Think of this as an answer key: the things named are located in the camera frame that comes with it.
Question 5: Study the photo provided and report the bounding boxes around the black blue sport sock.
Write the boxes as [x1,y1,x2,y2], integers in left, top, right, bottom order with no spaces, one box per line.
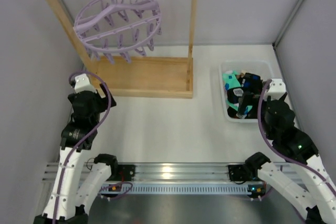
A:
[226,88,260,119]

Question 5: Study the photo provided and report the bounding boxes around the green white sock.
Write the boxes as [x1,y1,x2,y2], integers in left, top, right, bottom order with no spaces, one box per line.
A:
[222,72,241,91]

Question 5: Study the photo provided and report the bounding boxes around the lilac round clip hanger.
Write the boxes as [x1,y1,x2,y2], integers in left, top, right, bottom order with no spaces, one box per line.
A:
[73,0,162,63]

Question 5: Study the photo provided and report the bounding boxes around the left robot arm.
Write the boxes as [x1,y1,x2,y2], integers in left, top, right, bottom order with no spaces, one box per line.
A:
[34,82,118,223]

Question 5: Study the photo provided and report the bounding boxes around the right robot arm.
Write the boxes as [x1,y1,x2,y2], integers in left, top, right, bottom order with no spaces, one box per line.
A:
[238,92,335,223]

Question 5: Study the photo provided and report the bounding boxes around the wooden hanger rack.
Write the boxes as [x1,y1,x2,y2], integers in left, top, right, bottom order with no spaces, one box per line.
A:
[46,0,197,98]

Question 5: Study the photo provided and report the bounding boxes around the brown striped sock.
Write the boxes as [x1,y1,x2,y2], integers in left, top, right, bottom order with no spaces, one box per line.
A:
[236,70,247,78]

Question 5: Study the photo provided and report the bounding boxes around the white plastic basket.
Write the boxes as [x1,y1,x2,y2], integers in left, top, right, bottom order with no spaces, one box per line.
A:
[218,60,277,124]

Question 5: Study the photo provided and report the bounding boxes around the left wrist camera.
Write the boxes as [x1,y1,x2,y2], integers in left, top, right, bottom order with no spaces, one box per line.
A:
[74,73,97,94]

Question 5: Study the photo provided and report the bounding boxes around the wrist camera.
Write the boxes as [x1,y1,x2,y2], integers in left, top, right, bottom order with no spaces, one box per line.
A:
[74,73,97,94]
[264,78,286,100]

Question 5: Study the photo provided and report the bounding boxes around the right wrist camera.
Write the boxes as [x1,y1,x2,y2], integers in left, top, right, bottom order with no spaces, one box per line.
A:
[264,78,286,100]

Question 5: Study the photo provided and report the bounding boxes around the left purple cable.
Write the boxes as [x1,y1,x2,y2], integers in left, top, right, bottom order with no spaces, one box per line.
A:
[51,71,133,224]

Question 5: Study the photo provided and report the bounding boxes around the aluminium mounting rail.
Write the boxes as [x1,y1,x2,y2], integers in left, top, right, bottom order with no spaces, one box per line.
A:
[41,161,305,183]

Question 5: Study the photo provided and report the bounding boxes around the white slotted cable duct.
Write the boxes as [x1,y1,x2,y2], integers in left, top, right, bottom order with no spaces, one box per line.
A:
[100,184,266,195]

